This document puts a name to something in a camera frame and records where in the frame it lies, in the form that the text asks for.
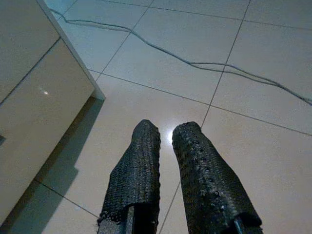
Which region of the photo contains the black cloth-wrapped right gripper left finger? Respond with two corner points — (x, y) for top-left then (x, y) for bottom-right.
(97, 118), (161, 234)

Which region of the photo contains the cream kitchen cabinet with counter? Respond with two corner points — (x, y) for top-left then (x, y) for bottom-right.
(0, 0), (107, 224)

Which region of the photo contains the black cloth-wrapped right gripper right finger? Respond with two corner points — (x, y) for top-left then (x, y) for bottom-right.
(171, 121), (264, 234)

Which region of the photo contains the thin grey floor cable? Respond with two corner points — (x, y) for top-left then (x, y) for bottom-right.
(45, 6), (312, 107)
(45, 6), (312, 102)

